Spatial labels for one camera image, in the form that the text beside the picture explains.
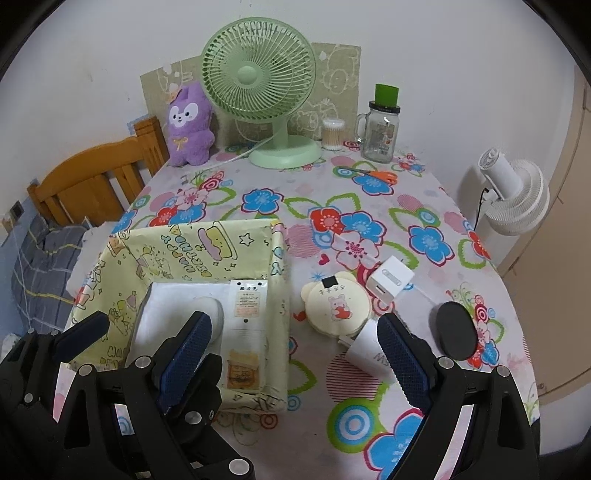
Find purple plush toy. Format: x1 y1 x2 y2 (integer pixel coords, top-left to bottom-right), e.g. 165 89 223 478
166 83 215 168

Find white cloth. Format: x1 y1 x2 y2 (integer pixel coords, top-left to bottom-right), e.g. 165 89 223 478
69 220 121 296

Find beige wooden door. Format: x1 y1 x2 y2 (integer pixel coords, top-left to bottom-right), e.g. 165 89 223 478
496 65 591 407

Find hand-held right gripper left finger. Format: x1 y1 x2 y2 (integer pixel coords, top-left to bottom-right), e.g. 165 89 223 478
62 311 257 480

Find yellow cartoon fabric storage box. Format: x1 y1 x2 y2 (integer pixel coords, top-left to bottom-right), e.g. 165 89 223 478
65 218 291 414

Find white fan power cable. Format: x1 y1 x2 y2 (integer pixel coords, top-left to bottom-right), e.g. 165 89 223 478
205 141 266 169

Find grey plaid bedding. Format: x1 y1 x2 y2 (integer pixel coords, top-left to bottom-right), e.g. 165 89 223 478
11 215 88 342

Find flat white box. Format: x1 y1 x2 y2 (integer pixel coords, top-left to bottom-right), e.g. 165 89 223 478
127 282 232 365

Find orange handled scissors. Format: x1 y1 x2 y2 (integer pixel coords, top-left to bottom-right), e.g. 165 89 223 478
339 166 399 185

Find white cube charger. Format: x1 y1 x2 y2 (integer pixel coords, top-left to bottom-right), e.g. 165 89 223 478
368 255 415 308

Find clear cotton swab tub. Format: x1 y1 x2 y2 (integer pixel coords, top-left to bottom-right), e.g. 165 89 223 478
322 117 346 151

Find cream round bear case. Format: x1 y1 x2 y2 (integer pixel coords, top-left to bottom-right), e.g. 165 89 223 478
301 272 374 334

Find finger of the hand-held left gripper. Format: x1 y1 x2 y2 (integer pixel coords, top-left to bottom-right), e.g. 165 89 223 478
0 311 112 370

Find black oval disc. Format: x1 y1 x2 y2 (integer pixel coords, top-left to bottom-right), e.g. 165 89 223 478
428 302 479 358

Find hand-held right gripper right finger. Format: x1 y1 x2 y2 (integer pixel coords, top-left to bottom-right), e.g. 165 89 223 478
376 311 541 480

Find glass mug jar green lid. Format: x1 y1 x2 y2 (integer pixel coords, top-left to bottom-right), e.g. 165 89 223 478
354 84 402 162

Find white plug charger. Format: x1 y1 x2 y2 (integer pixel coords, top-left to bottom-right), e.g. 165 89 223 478
338 318 407 384

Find beige cartoon print board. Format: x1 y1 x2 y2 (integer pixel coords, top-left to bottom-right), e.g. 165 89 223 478
140 41 362 151

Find black fan cable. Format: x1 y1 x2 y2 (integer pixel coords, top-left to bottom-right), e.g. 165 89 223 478
475 187 491 232

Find white printed card packet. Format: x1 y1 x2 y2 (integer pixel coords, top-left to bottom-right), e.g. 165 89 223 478
221 279 269 391

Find green desk fan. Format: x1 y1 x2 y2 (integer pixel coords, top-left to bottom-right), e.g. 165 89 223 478
200 17 322 169

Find white circulator fan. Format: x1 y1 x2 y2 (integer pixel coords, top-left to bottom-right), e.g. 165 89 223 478
471 148 551 273

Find thin white charger cable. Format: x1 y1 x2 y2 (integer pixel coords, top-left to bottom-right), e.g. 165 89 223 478
332 233 444 303

